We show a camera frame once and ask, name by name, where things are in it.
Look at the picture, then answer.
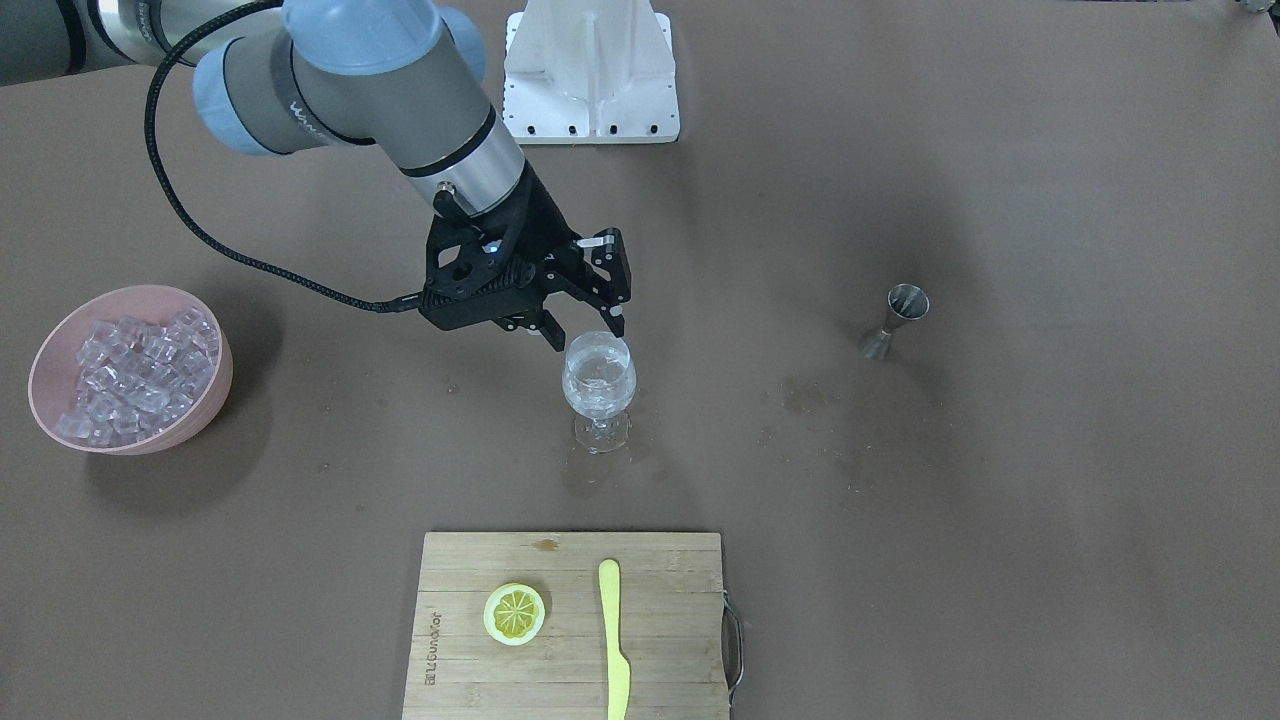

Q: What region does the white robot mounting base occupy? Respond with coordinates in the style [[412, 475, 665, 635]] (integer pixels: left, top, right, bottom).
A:
[[500, 1, 682, 146]]

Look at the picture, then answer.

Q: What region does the bamboo cutting board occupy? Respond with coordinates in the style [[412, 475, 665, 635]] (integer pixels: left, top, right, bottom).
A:
[[401, 530, 739, 719]]

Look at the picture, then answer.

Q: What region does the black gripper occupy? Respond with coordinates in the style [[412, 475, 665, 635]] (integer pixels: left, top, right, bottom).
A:
[[454, 165, 632, 352]]

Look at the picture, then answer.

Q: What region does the steel double jigger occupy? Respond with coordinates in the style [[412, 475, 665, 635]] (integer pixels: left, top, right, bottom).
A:
[[858, 283, 932, 361]]

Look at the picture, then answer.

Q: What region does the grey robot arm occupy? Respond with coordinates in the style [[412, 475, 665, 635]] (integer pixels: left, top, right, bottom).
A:
[[3, 1, 631, 351]]

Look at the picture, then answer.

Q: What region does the clear ice cubes pile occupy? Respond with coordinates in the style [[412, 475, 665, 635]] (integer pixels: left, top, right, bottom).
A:
[[52, 306, 221, 448]]

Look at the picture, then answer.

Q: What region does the pink plastic bowl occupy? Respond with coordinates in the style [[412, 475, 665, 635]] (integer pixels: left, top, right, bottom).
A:
[[27, 284, 234, 456]]

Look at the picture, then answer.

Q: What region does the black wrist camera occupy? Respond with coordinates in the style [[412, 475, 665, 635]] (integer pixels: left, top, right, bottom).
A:
[[419, 217, 547, 331]]

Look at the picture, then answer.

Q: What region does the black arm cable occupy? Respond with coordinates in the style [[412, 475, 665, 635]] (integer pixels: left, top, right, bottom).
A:
[[143, 0, 426, 315]]

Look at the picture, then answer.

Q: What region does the yellow plastic knife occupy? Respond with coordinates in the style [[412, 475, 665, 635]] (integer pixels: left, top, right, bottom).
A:
[[598, 559, 632, 719]]

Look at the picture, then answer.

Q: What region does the yellow lemon slice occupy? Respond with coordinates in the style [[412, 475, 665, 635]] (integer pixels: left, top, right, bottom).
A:
[[483, 583, 547, 647]]

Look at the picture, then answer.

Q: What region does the clear wine glass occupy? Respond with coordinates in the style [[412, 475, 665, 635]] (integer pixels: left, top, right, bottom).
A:
[[561, 331, 637, 454]]

